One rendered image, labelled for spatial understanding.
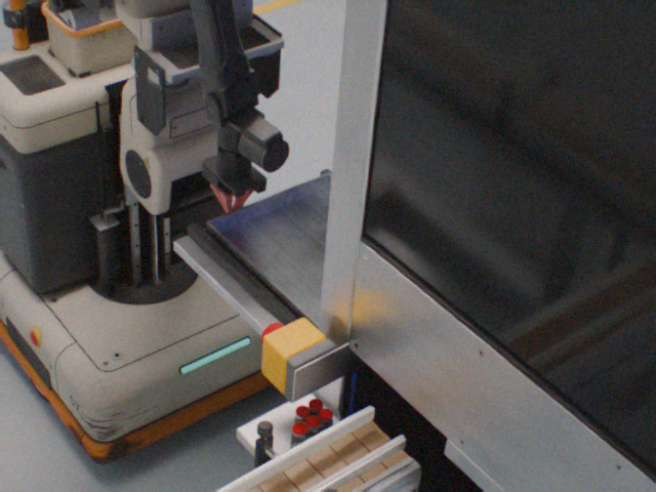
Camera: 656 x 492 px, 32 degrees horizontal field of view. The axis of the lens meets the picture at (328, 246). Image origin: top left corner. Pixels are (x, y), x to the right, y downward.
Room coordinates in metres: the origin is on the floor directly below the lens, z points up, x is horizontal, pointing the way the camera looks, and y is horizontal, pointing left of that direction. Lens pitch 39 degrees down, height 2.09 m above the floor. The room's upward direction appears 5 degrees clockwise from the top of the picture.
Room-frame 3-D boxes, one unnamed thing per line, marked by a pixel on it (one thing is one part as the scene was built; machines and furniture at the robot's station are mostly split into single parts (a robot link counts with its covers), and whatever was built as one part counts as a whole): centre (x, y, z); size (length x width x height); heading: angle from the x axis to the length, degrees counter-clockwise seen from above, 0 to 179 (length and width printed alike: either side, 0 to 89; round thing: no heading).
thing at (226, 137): (1.52, 0.16, 1.07); 0.07 x 0.06 x 0.07; 48
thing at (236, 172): (1.53, 0.16, 1.01); 0.10 x 0.07 x 0.07; 42
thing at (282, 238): (1.44, 0.00, 0.90); 0.34 x 0.26 x 0.04; 41
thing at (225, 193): (1.53, 0.17, 0.94); 0.07 x 0.07 x 0.09; 42
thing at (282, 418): (1.06, 0.01, 0.87); 0.14 x 0.13 x 0.02; 42
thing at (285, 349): (1.10, 0.03, 0.99); 0.08 x 0.07 x 0.07; 42
